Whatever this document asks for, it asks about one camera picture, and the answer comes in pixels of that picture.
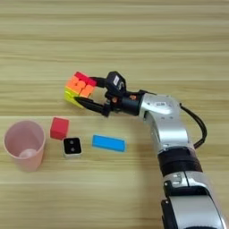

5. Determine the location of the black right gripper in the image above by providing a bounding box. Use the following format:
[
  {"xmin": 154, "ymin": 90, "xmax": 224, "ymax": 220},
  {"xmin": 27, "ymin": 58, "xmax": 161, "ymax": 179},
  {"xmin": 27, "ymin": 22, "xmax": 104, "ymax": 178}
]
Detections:
[{"xmin": 78, "ymin": 75, "xmax": 145, "ymax": 118}]

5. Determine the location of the multicolour puzzle cube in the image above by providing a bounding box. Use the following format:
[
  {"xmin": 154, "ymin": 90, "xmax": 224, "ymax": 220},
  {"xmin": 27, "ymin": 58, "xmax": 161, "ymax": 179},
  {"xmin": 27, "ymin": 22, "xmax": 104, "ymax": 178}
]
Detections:
[{"xmin": 64, "ymin": 71, "xmax": 98, "ymax": 109}]

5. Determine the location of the small white black-topped box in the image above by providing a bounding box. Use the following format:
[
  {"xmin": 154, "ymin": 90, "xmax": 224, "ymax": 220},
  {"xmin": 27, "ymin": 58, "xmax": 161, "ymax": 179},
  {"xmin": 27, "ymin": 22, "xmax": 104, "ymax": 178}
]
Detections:
[{"xmin": 62, "ymin": 137, "xmax": 83, "ymax": 158}]

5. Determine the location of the pink plastic cup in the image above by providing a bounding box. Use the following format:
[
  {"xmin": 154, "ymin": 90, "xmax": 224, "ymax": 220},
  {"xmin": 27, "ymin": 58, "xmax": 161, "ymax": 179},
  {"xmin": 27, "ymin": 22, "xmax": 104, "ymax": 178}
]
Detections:
[{"xmin": 3, "ymin": 120, "xmax": 47, "ymax": 173}]

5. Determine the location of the red cube block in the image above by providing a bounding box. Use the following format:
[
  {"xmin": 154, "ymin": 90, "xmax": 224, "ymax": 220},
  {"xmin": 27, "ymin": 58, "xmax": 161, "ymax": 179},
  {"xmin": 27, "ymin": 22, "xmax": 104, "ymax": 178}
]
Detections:
[{"xmin": 49, "ymin": 116, "xmax": 71, "ymax": 141}]

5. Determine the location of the blue flat block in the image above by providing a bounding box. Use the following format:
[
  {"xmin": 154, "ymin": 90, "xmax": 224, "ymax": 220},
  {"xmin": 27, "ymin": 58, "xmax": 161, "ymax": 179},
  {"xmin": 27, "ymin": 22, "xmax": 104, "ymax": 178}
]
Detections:
[{"xmin": 91, "ymin": 134, "xmax": 127, "ymax": 154}]

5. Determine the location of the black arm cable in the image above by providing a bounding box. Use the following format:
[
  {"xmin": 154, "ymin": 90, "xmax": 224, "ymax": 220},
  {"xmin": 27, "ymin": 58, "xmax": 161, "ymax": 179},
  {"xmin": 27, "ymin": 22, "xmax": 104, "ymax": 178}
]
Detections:
[{"xmin": 178, "ymin": 102, "xmax": 208, "ymax": 150}]

